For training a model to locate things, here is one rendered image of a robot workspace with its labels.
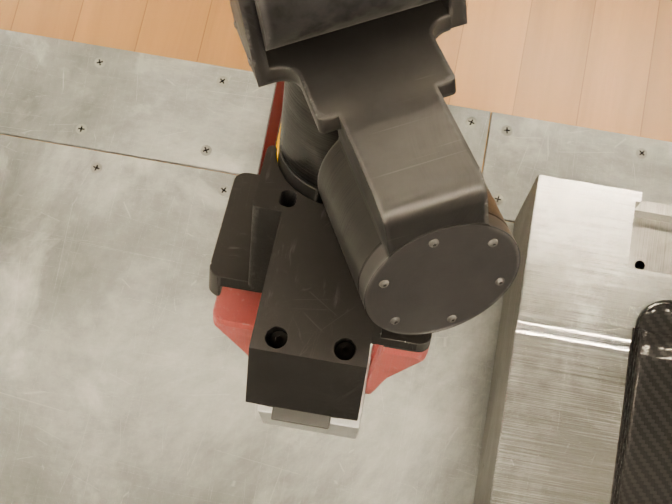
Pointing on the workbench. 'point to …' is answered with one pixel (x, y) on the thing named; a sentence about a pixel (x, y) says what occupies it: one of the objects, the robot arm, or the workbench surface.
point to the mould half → (564, 347)
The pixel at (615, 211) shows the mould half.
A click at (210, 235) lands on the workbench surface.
